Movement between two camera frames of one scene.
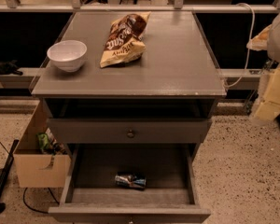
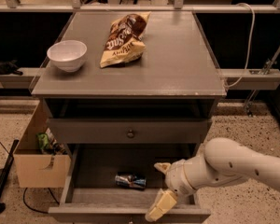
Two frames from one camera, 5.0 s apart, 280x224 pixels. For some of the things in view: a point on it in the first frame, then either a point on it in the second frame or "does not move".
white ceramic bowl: x=67 y=54 does not move
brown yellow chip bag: x=124 y=43 does not move
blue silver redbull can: x=132 y=180 does not move
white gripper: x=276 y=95 to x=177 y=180
